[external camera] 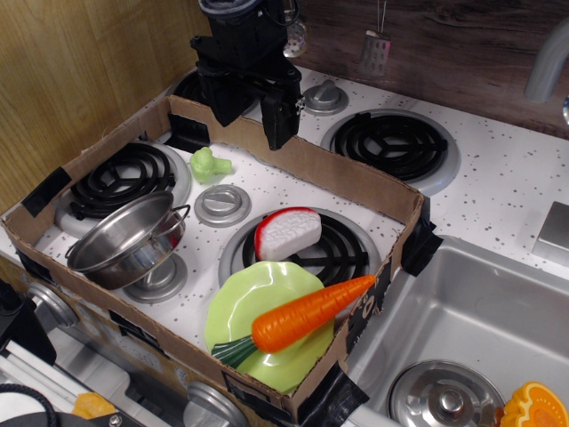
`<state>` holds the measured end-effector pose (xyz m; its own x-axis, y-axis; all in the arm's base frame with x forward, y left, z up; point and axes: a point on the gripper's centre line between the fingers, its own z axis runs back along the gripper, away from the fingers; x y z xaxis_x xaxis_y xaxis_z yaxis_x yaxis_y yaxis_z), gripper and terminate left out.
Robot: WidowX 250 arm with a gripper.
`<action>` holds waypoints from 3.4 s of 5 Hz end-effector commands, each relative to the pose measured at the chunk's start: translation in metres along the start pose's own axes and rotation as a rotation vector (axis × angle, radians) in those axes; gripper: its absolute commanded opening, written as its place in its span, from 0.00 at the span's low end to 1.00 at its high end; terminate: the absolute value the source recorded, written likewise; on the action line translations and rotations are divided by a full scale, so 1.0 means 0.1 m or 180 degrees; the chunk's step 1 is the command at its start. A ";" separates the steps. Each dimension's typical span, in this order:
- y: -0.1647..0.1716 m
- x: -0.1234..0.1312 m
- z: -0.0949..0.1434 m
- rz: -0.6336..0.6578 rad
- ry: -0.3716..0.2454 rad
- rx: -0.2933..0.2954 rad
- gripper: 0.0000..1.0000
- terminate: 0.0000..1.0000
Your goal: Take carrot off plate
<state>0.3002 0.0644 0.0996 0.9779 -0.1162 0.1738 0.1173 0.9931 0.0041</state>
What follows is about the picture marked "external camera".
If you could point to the grey faucet handle block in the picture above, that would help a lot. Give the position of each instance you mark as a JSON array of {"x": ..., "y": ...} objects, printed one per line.
[{"x": 552, "y": 241}]

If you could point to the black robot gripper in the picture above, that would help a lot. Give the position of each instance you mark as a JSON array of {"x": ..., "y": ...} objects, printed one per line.
[{"x": 242, "y": 58}]

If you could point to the red white toy cheese wedge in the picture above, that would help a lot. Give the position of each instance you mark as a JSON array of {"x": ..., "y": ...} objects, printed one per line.
[{"x": 286, "y": 232}]

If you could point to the hanging metal grater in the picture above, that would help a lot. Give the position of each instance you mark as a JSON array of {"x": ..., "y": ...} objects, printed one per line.
[{"x": 374, "y": 57}]

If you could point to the grey faucet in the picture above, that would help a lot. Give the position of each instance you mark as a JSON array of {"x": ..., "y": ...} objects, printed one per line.
[{"x": 548, "y": 65}]

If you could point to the silver knob centre front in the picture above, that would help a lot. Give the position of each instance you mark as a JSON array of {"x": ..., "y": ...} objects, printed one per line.
[{"x": 222, "y": 206}]

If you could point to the silver oven dial left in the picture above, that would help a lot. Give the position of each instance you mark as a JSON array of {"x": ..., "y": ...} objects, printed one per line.
[{"x": 51, "y": 310}]

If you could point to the brown cardboard fence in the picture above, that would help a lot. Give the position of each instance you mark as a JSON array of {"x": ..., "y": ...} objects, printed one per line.
[{"x": 333, "y": 175}]

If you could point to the black device at left edge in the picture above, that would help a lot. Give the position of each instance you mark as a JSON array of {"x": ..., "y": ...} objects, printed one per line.
[{"x": 19, "y": 324}]

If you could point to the orange toy fruit half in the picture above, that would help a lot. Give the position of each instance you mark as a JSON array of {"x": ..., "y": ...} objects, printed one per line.
[{"x": 535, "y": 404}]

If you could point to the back right black burner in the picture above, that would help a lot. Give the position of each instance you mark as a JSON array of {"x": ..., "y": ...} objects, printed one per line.
[{"x": 405, "y": 147}]

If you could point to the silver sink basin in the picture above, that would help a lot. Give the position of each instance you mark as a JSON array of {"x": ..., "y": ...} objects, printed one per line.
[{"x": 504, "y": 319}]

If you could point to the orange toy carrot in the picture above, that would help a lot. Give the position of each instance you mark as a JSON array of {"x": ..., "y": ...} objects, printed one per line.
[{"x": 278, "y": 329}]

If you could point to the silver knob under pot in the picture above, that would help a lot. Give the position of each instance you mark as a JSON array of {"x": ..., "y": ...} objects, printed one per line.
[{"x": 160, "y": 284}]

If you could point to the yellow toy piece bottom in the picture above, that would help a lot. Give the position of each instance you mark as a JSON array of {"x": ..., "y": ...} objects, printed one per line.
[{"x": 91, "y": 405}]

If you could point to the hanging metal strainer spoon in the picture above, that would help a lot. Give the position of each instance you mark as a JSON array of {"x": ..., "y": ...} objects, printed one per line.
[{"x": 297, "y": 36}]

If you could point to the light green plastic plate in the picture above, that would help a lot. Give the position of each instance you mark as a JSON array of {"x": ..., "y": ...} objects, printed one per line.
[{"x": 249, "y": 293}]

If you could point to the green toy broccoli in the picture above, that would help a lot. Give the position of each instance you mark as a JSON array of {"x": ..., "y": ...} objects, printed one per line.
[{"x": 204, "y": 165}]

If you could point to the silver pot lid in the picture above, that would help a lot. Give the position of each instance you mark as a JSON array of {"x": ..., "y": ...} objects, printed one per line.
[{"x": 443, "y": 393}]

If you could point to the silver oven dial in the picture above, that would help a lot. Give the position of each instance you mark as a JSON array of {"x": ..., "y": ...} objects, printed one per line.
[
  {"x": 207, "y": 407},
  {"x": 51, "y": 310}
]

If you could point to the stainless steel pot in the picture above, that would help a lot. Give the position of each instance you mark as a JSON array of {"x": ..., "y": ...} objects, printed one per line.
[{"x": 128, "y": 244}]

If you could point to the front left black burner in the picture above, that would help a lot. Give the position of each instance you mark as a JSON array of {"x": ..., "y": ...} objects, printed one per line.
[{"x": 134, "y": 171}]

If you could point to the silver oven dial front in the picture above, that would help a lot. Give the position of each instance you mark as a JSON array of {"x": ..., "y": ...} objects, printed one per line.
[{"x": 207, "y": 407}]

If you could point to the front right black burner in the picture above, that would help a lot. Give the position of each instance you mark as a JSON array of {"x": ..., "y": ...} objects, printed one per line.
[{"x": 340, "y": 253}]

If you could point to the silver knob back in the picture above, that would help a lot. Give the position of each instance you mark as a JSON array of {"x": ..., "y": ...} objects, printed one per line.
[{"x": 326, "y": 99}]

